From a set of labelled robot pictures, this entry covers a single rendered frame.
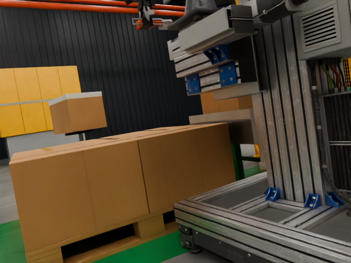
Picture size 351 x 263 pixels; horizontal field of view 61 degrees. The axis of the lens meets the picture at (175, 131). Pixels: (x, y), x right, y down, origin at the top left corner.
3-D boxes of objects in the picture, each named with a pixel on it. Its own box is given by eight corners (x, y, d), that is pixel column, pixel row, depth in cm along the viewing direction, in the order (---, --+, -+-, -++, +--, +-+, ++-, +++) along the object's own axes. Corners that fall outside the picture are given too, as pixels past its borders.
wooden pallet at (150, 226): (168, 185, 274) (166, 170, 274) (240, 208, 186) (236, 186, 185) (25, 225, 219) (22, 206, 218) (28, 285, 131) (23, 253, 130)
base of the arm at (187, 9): (226, 12, 126) (223, -11, 126) (198, 10, 118) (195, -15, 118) (204, 24, 139) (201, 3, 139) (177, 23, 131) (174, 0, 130)
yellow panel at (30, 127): (83, 148, 956) (69, 71, 941) (91, 148, 879) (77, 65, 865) (4, 163, 837) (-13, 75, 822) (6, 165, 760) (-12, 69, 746)
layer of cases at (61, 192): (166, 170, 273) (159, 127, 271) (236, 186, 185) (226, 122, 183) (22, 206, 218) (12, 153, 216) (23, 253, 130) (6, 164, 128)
